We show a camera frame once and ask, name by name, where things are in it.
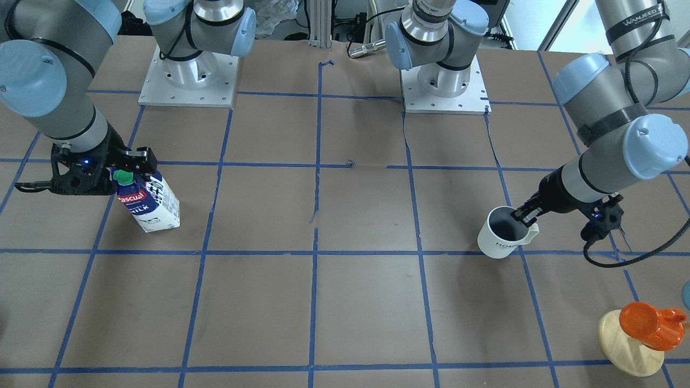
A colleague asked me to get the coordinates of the orange mug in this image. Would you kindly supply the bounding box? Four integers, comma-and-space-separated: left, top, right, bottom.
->
618, 302, 688, 351

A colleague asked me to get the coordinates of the blue white milk carton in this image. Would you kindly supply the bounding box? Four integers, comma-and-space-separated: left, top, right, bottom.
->
112, 169, 181, 233

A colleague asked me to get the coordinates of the white ribbed mug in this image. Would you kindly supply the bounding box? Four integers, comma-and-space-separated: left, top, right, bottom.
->
477, 206, 540, 259

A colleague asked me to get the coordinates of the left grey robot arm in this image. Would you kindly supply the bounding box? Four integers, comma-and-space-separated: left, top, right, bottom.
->
384, 1, 688, 241

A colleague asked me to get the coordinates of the blue mug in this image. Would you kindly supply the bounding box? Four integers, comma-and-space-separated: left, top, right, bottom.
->
681, 281, 690, 309

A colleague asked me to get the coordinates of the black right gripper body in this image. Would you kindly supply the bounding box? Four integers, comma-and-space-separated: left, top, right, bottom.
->
15, 124, 157, 196

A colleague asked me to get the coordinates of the aluminium frame post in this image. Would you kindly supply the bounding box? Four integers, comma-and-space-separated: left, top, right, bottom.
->
305, 1, 335, 51

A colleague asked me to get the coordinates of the wooden mug tree stand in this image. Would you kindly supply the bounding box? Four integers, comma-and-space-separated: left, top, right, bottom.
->
597, 309, 665, 377

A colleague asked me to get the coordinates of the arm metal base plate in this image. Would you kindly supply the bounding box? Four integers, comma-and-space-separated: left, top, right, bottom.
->
400, 57, 492, 115
138, 49, 240, 108

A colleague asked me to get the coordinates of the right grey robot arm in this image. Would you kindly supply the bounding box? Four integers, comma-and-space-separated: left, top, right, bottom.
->
2, 1, 257, 196

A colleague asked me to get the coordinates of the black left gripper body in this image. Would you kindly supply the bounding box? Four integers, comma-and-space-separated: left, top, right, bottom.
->
526, 174, 624, 243

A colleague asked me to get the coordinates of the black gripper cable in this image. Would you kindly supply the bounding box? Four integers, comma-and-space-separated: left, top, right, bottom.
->
582, 156, 690, 268

